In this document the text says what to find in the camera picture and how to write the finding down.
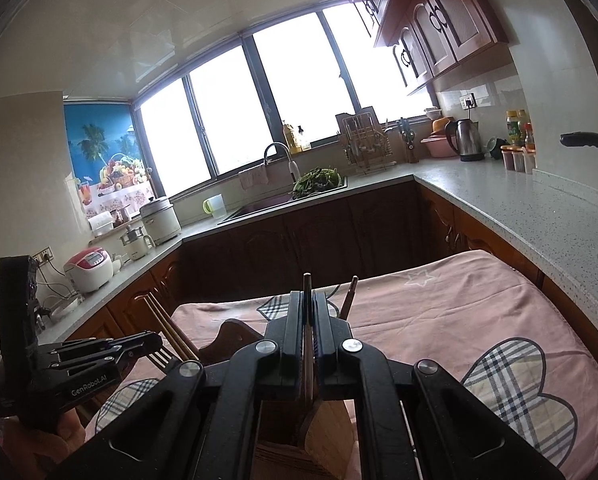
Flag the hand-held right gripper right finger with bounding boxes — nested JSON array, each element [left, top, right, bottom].
[[311, 290, 567, 480]]

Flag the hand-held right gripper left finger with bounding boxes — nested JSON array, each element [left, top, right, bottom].
[[54, 290, 310, 480]]

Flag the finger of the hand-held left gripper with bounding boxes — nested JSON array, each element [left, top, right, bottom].
[[54, 331, 165, 357], [49, 350, 136, 377]]

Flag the metal fork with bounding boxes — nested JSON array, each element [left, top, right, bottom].
[[148, 350, 176, 371]]

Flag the metal chopstick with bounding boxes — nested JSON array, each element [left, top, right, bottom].
[[302, 272, 318, 402]]

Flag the wooden utensil holder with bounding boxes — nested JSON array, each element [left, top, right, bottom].
[[199, 317, 360, 480]]

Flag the person's left hand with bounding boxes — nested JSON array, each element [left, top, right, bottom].
[[0, 406, 88, 480]]

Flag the red and white rice cooker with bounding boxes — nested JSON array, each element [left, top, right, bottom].
[[63, 247, 116, 294]]

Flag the wooden lower cabinets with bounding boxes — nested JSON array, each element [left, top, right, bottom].
[[44, 180, 546, 361]]

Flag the wooden cabinets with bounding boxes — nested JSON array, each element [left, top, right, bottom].
[[338, 0, 511, 97], [44, 180, 546, 361]]

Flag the pink blanket with plaid hearts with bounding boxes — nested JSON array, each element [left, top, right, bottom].
[[96, 250, 598, 480]]

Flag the kitchen sink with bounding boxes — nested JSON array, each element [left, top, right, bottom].
[[217, 175, 351, 226]]

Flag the large white cooker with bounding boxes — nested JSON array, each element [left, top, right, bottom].
[[140, 196, 183, 246]]

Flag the green vegetables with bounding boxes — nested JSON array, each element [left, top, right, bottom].
[[292, 167, 343, 199]]

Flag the pink cloth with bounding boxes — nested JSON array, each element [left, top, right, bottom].
[[238, 165, 270, 191]]

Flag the curved metal faucet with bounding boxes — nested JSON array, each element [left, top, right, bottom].
[[263, 142, 301, 184]]

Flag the yellow bottle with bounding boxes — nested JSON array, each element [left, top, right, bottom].
[[282, 121, 301, 155]]

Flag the metal dish rack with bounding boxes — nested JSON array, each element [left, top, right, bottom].
[[335, 106, 398, 177]]

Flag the knife block with scissors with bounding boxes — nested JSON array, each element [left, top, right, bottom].
[[396, 117, 421, 164]]

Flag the pink basin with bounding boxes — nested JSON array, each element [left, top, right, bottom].
[[420, 132, 460, 159]]

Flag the grey speckled countertop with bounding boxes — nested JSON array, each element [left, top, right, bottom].
[[38, 159, 598, 356]]

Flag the kitchen window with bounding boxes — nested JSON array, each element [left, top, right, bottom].
[[133, 4, 441, 197]]

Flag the steel electric kettle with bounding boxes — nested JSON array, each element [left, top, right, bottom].
[[445, 118, 485, 163]]

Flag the orange bowl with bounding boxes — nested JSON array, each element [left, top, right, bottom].
[[425, 107, 456, 136]]

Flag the spice jars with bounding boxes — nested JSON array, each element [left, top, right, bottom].
[[500, 145, 536, 175]]

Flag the condiment bottles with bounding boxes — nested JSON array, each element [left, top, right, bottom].
[[505, 109, 536, 151]]

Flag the wooden upper cabinets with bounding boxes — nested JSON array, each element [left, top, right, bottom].
[[338, 0, 511, 97]]

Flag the long wooden utensil handle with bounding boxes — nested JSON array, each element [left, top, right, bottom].
[[339, 276, 360, 321]]

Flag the white mug green handle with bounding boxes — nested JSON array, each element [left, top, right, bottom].
[[202, 193, 228, 219]]

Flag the tropical fruit wall poster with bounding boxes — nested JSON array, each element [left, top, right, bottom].
[[63, 101, 153, 221]]

